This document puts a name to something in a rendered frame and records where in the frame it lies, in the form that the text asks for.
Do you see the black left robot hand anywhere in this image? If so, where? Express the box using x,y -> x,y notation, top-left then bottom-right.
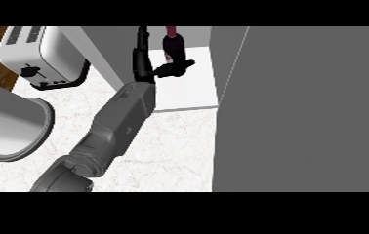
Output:
132,25 -> 198,85

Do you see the dark red wine bottle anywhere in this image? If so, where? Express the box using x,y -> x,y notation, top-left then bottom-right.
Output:
161,25 -> 188,64

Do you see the dark grey cabinet door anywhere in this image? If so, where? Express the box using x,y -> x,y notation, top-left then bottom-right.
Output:
210,25 -> 369,193

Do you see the white toaster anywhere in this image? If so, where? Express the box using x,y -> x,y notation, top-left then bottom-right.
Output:
0,25 -> 93,92

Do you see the grey round appliance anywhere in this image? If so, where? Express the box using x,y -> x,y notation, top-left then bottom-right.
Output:
0,87 -> 56,163

